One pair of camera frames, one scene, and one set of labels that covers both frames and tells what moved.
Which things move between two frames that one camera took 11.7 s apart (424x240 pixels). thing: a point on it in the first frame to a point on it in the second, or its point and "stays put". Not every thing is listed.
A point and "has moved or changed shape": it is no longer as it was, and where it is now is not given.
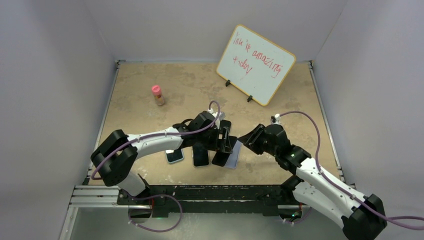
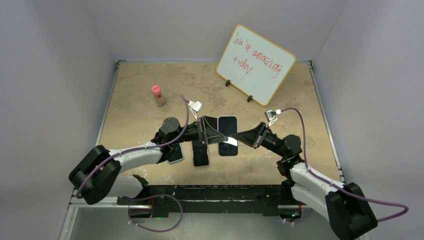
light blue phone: (173, 155) stays put
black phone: (201, 157) stays put
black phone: (220, 158) has moved or changed shape
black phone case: (224, 123) has moved or changed shape
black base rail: (250, 199) stays put
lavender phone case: (233, 159) has moved or changed shape
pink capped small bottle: (157, 92) stays put
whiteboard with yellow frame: (255, 66) stays put
